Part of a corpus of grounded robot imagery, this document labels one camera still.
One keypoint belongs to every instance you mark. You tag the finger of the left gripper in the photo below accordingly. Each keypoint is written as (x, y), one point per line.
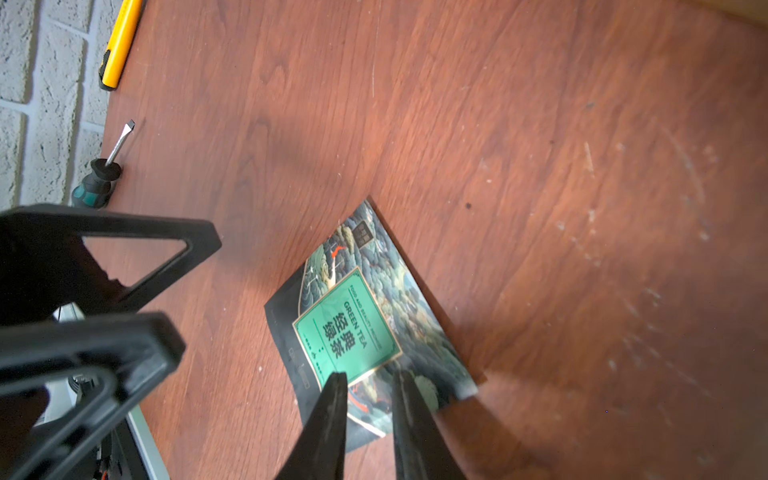
(124, 356)
(45, 263)

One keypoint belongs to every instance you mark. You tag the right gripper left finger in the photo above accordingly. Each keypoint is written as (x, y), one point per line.
(320, 449)

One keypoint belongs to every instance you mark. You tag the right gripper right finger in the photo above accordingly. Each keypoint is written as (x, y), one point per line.
(419, 449)

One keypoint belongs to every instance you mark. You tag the green tea bag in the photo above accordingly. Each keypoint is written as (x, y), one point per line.
(355, 307)

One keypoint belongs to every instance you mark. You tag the yellow utility knife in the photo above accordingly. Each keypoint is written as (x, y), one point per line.
(119, 44)

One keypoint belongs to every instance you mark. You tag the green handled screwdriver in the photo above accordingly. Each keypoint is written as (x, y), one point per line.
(94, 191)

